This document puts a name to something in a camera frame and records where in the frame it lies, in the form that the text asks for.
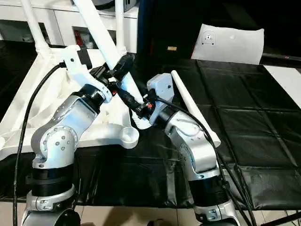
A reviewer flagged white plastic table leg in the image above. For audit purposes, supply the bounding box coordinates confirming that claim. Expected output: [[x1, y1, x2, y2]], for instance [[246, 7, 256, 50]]
[[115, 0, 127, 53], [20, 0, 50, 53], [170, 70, 221, 147], [73, 0, 152, 129]]

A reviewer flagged white plastic table top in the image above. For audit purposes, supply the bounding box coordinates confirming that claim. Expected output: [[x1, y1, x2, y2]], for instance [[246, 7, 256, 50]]
[[0, 45, 140, 160]]

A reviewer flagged dark round pot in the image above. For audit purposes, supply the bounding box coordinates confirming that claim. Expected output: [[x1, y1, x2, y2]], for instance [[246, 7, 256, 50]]
[[94, 0, 140, 11]]

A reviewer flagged white cabinet with glass doors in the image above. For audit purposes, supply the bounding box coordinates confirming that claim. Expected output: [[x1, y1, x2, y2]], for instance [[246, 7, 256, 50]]
[[0, 0, 140, 53]]

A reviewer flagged flat white board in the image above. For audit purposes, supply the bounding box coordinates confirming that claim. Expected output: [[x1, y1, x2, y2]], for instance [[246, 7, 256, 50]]
[[263, 65, 301, 103]]

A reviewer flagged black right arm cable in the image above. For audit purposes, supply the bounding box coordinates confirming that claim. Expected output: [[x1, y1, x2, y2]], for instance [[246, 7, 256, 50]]
[[154, 97, 258, 226]]

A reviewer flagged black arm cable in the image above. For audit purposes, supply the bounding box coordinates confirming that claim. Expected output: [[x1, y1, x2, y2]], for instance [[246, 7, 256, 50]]
[[12, 62, 65, 226], [154, 97, 258, 226]]

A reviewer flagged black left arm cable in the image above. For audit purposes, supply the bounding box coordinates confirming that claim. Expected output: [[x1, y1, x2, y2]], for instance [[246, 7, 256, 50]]
[[12, 62, 65, 226]]

